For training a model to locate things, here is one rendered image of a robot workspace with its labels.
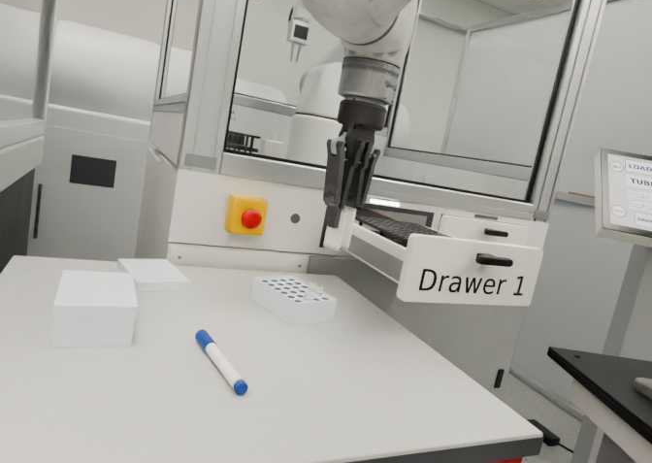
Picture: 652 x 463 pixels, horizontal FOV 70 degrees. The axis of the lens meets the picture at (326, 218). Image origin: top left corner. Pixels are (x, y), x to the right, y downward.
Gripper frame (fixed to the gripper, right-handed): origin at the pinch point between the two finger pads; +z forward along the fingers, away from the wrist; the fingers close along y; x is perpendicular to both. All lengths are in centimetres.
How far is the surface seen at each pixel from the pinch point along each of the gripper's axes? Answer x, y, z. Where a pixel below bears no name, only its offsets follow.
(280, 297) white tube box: 3.8, -7.4, 12.1
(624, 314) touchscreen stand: -42, 110, 21
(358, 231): 5.7, 16.7, 2.7
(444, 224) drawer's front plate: -0.5, 47.8, 0.6
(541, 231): -18, 79, -1
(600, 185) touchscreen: -27, 99, -17
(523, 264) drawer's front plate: -24.2, 25.1, 1.5
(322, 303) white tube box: -1.6, -3.3, 11.9
